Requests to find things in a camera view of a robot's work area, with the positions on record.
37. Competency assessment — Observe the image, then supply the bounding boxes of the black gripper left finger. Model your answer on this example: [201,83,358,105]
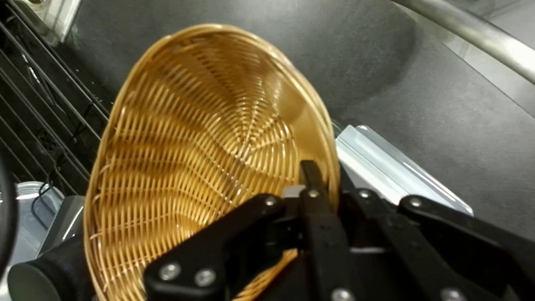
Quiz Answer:
[141,159,360,301]

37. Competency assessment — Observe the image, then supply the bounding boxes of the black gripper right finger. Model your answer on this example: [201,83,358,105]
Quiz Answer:
[340,185,535,301]

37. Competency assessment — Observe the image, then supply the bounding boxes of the woven wicker bowl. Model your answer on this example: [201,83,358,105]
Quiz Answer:
[83,22,343,301]

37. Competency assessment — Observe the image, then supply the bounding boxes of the clear plastic lunch box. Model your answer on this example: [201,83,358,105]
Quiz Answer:
[333,122,475,217]

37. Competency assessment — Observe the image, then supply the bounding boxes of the stainless steel sink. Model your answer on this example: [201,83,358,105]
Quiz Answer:
[392,0,535,87]

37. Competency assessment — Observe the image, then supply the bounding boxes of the stainless steel electric kettle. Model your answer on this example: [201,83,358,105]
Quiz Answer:
[0,179,88,281]

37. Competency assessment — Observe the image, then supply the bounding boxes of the black dish rack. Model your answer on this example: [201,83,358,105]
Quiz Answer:
[0,0,113,197]

